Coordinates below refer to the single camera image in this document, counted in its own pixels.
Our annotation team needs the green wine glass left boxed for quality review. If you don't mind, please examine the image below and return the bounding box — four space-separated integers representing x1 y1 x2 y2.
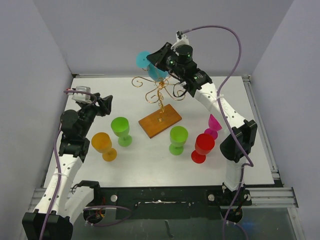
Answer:
110 116 132 147

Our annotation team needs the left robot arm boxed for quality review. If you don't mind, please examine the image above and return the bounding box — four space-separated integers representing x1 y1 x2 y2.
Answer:
22 88 113 240

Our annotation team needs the wooden rack base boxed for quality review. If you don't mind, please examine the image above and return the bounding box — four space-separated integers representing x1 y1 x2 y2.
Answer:
138 104 182 139

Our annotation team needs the orange wine glass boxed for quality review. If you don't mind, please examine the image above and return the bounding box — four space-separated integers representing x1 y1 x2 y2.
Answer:
91 132 117 162

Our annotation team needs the red wine glass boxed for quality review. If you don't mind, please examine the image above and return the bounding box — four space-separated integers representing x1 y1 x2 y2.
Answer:
191 133 215 164

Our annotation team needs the green wine glass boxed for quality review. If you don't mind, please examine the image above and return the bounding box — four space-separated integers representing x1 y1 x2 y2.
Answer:
110 116 132 147
169 126 189 156

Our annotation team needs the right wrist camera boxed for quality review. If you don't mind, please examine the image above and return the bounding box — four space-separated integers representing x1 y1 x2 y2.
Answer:
171 31 190 51

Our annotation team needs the magenta wine glass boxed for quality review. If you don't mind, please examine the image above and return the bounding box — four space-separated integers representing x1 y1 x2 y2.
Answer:
204 114 222 140

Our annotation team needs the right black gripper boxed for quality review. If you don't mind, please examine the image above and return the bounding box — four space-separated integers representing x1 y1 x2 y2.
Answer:
147 42 184 78

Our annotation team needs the gold wire glass rack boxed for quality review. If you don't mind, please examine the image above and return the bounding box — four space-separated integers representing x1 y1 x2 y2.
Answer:
131 73 186 114

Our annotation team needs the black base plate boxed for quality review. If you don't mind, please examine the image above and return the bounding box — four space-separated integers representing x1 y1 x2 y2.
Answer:
83 186 239 223

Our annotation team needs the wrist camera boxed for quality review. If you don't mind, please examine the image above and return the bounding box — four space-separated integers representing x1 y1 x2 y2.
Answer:
64 86 97 105
171 31 190 51

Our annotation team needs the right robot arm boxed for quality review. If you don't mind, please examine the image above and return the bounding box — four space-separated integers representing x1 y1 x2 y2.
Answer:
146 42 258 205

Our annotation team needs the blue wine glass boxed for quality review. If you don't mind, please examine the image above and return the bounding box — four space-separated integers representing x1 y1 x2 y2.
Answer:
136 51 168 82

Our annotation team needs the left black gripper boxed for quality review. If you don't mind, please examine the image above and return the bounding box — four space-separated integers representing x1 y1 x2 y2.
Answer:
78 93 112 137

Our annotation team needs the green wine glass right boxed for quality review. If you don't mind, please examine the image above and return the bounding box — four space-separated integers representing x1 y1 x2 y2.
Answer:
169 126 189 156

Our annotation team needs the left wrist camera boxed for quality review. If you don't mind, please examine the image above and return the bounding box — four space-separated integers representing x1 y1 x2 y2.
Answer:
64 86 97 105

